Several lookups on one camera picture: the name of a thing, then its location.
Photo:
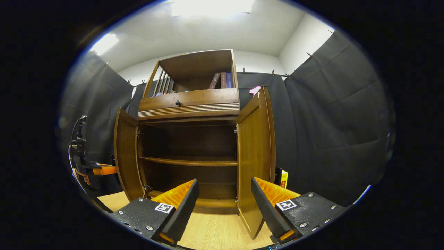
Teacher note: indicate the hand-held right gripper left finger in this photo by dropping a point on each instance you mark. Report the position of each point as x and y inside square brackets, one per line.
[182, 208]

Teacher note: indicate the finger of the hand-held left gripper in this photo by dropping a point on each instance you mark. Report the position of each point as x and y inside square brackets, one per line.
[105, 169]

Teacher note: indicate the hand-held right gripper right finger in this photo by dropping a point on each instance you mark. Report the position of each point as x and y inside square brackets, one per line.
[265, 208]

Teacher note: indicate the wooden cabinet door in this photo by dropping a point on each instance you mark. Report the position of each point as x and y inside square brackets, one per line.
[125, 156]
[253, 156]

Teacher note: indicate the wooden double-door shoe cabinet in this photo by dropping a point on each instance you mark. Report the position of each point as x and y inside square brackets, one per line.
[197, 66]

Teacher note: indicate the wooden inner shelf board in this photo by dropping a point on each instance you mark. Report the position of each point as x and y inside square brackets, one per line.
[190, 161]

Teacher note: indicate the black backdrop cloth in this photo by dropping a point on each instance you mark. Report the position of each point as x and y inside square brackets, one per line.
[329, 139]

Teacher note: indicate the wooden ribbed drawer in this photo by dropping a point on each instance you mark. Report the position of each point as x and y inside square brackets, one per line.
[194, 99]

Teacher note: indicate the fluorescent strip light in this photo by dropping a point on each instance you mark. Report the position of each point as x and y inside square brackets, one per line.
[104, 44]

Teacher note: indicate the brown book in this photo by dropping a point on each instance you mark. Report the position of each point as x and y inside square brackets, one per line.
[214, 80]

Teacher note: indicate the blue book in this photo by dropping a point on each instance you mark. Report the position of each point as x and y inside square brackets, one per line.
[229, 80]

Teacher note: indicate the dark red book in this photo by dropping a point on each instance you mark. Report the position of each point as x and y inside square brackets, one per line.
[223, 80]

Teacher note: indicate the ceiling light panel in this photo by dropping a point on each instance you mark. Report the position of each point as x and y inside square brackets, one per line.
[211, 7]

